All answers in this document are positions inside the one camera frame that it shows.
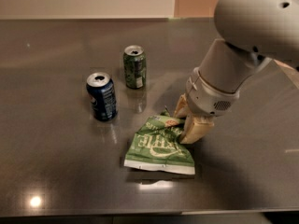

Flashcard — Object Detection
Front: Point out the blue soda can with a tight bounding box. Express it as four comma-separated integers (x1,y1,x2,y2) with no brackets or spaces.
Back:
86,72,117,121

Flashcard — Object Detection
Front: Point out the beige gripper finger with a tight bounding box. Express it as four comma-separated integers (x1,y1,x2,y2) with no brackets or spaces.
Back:
174,94,190,119
179,114,214,144

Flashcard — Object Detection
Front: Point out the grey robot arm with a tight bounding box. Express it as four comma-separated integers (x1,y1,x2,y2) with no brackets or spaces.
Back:
174,0,299,144

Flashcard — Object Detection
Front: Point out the green soda can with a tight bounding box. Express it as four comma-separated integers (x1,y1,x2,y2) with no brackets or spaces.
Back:
123,45,147,89

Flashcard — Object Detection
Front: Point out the green jalapeno chip bag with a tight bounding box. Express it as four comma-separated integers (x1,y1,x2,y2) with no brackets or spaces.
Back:
124,109,195,175

